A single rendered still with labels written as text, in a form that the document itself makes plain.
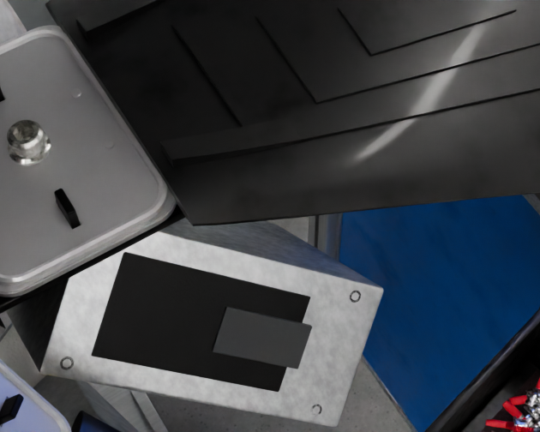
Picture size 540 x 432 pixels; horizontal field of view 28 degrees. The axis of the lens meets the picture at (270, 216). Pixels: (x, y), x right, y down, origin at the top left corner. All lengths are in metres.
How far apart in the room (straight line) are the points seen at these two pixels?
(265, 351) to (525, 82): 0.19
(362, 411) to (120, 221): 1.25
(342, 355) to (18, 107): 0.22
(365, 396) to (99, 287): 1.14
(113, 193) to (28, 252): 0.03
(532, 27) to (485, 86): 0.03
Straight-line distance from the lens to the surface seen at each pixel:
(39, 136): 0.34
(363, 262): 1.26
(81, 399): 0.56
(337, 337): 0.51
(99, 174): 0.34
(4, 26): 0.52
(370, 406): 1.57
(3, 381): 0.40
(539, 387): 0.69
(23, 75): 0.37
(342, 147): 0.34
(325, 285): 0.50
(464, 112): 0.36
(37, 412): 0.41
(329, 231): 1.27
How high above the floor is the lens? 1.46
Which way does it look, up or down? 59 degrees down
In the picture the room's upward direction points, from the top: 2 degrees counter-clockwise
